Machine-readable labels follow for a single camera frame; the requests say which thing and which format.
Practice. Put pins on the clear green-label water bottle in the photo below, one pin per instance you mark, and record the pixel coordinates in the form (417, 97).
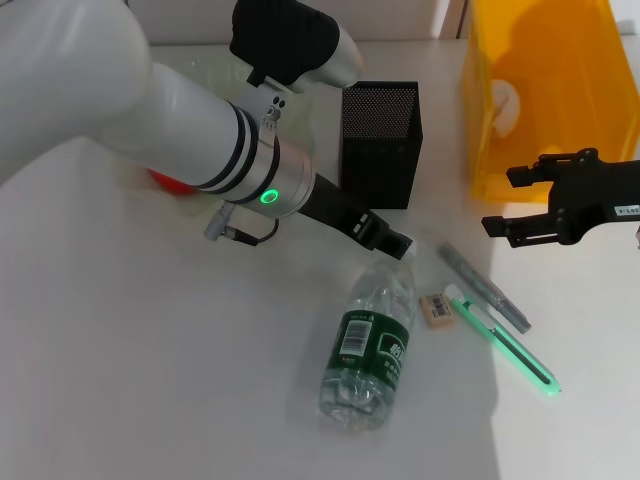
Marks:
(365, 350)

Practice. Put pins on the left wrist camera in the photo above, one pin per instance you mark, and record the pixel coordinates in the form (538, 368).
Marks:
(280, 40)

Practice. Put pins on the green glass fruit plate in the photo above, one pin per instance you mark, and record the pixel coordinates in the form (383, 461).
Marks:
(210, 75)

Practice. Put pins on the green utility knife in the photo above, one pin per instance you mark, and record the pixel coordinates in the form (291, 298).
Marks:
(520, 357)

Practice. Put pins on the black mesh pen holder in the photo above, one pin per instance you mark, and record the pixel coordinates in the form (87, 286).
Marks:
(385, 150)

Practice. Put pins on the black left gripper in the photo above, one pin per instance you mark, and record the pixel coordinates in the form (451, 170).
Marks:
(345, 215)

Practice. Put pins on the red orange fruit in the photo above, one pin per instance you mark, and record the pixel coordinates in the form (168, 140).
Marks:
(172, 186)

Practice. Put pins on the white paper ball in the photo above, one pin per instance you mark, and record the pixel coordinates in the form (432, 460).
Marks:
(506, 105)

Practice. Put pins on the yellow plastic bin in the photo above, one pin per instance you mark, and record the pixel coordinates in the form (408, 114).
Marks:
(575, 100)

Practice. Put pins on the beige eraser with barcode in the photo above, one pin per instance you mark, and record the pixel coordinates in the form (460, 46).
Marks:
(437, 311)

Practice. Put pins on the grey glitter pen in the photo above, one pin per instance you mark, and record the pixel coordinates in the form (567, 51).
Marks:
(480, 285)

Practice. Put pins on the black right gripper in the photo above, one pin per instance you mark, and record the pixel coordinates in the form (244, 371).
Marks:
(590, 195)

